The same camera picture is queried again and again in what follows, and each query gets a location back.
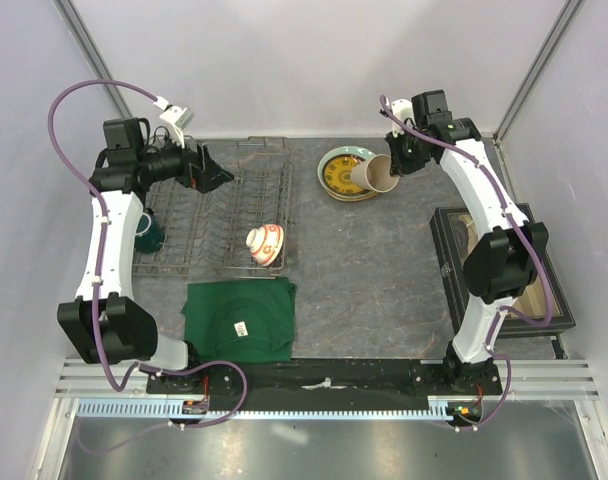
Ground yellow patterned small plate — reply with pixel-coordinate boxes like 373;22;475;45
322;155;368;197

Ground folded green cloth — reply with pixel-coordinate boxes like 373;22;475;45
182;277;297;364

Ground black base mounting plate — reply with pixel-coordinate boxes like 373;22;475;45
146;358;503;411

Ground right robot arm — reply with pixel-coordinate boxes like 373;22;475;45
380;90;554;394

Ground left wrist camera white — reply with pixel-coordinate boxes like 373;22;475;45
154;96;194;148

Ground black glass lid box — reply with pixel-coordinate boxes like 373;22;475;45
430;207;576;339

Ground dark green mug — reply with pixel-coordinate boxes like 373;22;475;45
134;208;165;254

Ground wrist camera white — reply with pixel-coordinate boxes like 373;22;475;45
154;96;194;148
380;96;415;137

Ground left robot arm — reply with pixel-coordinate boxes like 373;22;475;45
57;118;234;393

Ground white red pattern bowl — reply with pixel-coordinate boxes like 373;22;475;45
246;224;285;267

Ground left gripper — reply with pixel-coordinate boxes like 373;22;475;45
138;127;232;195

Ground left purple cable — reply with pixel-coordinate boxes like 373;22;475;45
48;79;249;454

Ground grey wire dish rack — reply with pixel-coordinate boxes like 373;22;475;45
133;136;293;280

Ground beige cup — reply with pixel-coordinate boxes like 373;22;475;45
350;154;399;193

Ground mint green flower plate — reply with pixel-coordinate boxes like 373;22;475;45
317;146;375;181

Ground blue slotted cable duct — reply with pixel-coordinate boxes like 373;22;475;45
76;398;455;421

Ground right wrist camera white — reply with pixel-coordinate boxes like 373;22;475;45
380;96;415;137

